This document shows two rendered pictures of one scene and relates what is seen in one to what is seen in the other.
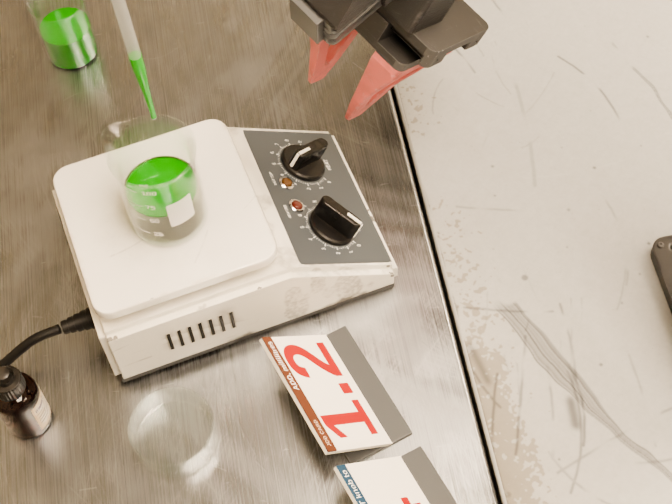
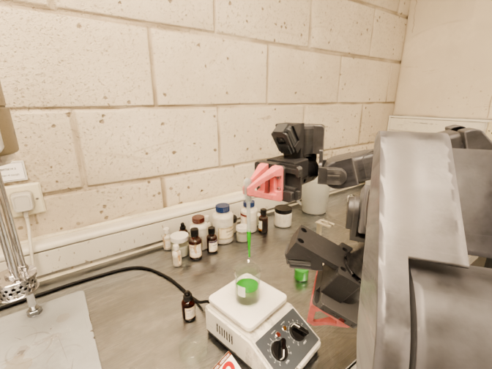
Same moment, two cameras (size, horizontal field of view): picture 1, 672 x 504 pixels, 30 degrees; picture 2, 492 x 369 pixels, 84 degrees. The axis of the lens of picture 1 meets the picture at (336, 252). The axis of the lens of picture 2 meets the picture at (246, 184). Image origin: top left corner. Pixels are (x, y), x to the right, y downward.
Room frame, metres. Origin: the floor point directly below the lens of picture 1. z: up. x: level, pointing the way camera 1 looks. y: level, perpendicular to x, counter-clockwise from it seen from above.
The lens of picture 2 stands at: (0.22, -0.29, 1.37)
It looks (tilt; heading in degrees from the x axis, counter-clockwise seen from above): 17 degrees down; 60
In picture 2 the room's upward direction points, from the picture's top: straight up
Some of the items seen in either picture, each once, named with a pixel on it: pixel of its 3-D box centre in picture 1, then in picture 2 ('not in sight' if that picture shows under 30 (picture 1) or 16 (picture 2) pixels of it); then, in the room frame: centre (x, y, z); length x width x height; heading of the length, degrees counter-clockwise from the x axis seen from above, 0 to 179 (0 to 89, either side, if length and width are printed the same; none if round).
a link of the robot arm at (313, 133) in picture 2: not in sight; (317, 152); (0.64, 0.13, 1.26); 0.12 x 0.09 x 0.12; 133
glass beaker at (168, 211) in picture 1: (155, 180); (247, 282); (0.45, 0.11, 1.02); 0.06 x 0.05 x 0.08; 59
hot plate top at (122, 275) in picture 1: (163, 214); (247, 298); (0.45, 0.11, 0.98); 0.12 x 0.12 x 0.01; 17
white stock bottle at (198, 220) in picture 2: not in sight; (198, 231); (0.49, 0.49, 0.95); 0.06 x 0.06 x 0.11
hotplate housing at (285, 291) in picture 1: (210, 238); (257, 322); (0.46, 0.08, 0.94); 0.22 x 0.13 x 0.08; 107
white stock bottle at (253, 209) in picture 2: not in sight; (248, 215); (0.69, 0.52, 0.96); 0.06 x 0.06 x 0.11
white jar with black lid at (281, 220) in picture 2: not in sight; (282, 216); (0.83, 0.49, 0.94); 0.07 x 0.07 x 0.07
